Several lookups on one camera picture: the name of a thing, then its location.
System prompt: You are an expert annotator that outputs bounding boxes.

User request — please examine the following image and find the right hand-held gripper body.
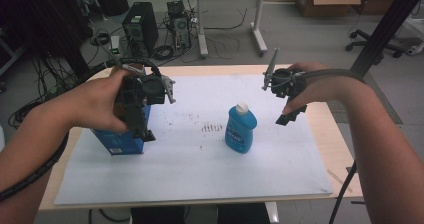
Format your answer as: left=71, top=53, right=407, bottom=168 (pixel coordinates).
left=261, top=47, right=306, bottom=99

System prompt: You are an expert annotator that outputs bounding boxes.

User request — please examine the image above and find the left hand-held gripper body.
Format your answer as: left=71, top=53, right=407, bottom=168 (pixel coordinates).
left=113, top=63, right=177, bottom=119

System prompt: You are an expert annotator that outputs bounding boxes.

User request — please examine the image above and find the blue cardboard box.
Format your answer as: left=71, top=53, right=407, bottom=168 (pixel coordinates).
left=91, top=104, right=153, bottom=157

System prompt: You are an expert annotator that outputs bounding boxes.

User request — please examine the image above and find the blue bottle with white cap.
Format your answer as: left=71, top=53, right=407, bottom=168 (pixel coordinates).
left=224, top=101, right=258, bottom=155

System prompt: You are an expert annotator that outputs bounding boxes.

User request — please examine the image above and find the person's right hand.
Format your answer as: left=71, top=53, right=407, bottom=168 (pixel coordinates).
left=282, top=61, right=355, bottom=116

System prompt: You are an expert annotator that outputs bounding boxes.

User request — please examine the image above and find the person's left hand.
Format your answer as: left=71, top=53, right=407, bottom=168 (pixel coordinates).
left=63, top=67, right=134, bottom=134

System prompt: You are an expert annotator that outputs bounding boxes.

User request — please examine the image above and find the white power strip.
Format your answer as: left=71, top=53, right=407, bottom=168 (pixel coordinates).
left=109, top=34, right=121, bottom=56

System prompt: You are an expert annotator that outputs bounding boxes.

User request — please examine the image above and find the black computer tower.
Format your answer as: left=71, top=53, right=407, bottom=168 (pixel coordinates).
left=121, top=1, right=160, bottom=59

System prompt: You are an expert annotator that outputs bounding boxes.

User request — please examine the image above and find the small open computer case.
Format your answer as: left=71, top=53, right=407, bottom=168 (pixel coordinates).
left=166, top=0, right=192, bottom=52

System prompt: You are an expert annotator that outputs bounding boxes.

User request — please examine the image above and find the white table mat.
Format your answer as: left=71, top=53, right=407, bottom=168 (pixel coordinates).
left=54, top=73, right=334, bottom=206

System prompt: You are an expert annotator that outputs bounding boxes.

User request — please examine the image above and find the open brown cardboard box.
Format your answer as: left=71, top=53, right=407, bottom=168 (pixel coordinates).
left=291, top=0, right=362, bottom=18

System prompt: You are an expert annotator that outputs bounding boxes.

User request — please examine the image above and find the black office chair base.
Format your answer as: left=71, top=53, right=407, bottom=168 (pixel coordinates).
left=345, top=28, right=405, bottom=59

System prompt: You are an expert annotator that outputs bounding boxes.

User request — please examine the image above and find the grey floor mat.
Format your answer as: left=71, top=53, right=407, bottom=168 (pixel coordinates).
left=328, top=72, right=404, bottom=125

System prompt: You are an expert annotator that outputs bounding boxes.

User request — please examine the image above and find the coiled black cable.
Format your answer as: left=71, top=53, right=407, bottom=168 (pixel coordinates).
left=153, top=44, right=175, bottom=61

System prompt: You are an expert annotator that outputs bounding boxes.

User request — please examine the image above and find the thin black floor cable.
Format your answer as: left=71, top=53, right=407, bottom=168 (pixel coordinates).
left=202, top=7, right=249, bottom=31

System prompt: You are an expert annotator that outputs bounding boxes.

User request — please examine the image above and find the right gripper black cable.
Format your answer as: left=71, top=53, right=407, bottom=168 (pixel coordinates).
left=299, top=68, right=368, bottom=224

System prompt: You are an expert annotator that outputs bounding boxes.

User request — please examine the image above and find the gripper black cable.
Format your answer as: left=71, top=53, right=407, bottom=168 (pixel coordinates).
left=299, top=68, right=368, bottom=224
left=0, top=57, right=163, bottom=204

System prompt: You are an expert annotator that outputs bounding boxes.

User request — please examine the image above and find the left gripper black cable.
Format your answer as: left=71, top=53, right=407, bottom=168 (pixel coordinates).
left=0, top=57, right=163, bottom=204

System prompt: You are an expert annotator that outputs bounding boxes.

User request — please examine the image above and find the black metal stand post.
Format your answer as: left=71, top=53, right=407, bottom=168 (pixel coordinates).
left=349, top=0, right=424, bottom=79

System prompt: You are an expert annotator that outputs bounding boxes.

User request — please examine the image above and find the bundle of black floor cables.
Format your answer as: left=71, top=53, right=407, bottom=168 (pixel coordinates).
left=7, top=55, right=73, bottom=130

